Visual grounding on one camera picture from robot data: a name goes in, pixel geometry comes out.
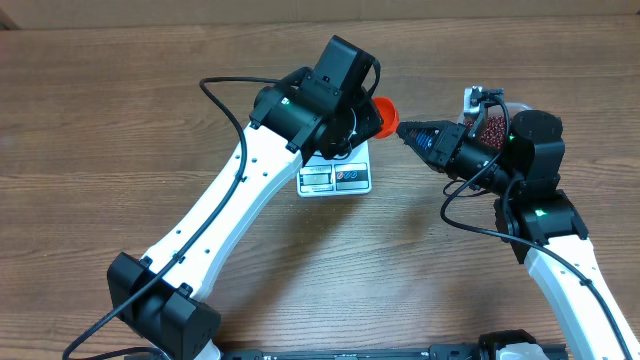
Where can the white digital kitchen scale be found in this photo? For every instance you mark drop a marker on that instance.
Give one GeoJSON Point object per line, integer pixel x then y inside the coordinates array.
{"type": "Point", "coordinates": [342, 176]}

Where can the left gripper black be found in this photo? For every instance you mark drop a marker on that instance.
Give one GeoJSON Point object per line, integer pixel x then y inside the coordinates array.
{"type": "Point", "coordinates": [372, 121]}

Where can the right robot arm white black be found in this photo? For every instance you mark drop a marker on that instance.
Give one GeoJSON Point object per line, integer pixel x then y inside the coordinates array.
{"type": "Point", "coordinates": [544, 228]}

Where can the red beans in container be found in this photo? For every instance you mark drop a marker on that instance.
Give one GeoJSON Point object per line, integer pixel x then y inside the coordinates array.
{"type": "Point", "coordinates": [491, 133]}

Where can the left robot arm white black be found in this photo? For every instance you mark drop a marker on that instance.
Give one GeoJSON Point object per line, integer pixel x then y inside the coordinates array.
{"type": "Point", "coordinates": [310, 127]}

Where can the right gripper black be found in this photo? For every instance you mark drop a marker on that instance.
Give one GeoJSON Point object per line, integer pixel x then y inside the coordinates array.
{"type": "Point", "coordinates": [448, 148]}

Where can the clear plastic bean container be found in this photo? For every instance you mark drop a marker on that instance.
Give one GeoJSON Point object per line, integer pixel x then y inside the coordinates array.
{"type": "Point", "coordinates": [513, 109]}

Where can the orange scoop blue handle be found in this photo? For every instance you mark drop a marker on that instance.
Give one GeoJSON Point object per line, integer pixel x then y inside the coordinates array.
{"type": "Point", "coordinates": [389, 115]}

